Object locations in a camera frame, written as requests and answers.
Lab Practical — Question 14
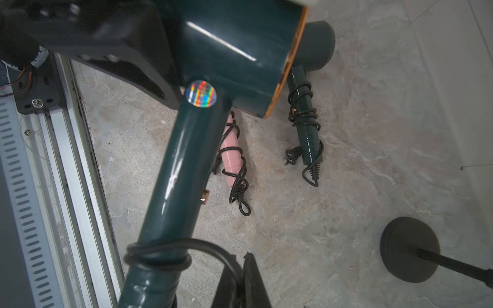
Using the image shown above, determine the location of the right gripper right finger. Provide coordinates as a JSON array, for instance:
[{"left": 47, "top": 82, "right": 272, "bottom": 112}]
[{"left": 243, "top": 253, "right": 272, "bottom": 308}]

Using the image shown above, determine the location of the microphone on black stand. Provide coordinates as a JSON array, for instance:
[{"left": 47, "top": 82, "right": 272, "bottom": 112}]
[{"left": 380, "top": 216, "right": 492, "bottom": 288}]

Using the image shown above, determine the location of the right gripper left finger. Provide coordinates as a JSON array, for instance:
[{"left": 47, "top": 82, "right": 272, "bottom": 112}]
[{"left": 211, "top": 266, "right": 240, "bottom": 308}]

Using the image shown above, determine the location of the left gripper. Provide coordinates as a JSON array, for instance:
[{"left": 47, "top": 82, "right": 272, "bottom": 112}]
[{"left": 1, "top": 1, "right": 181, "bottom": 110}]

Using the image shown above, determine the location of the pink hair dryer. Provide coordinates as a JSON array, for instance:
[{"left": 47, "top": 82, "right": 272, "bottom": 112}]
[{"left": 220, "top": 113, "right": 243, "bottom": 175}]

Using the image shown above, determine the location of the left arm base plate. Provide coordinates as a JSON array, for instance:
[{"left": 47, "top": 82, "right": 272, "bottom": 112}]
[{"left": 1, "top": 53, "right": 66, "bottom": 115}]

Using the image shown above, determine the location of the green hair dryer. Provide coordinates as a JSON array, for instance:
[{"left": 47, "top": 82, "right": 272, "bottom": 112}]
[
  {"left": 118, "top": 1, "right": 308, "bottom": 307},
  {"left": 287, "top": 21, "right": 335, "bottom": 166}
]

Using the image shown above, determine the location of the aluminium rail frame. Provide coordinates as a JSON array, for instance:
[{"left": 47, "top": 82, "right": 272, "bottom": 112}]
[{"left": 1, "top": 54, "right": 123, "bottom": 307}]

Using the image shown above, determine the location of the pink dryer black cord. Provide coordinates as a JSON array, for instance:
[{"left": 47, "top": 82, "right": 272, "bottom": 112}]
[{"left": 211, "top": 111, "right": 253, "bottom": 217}]

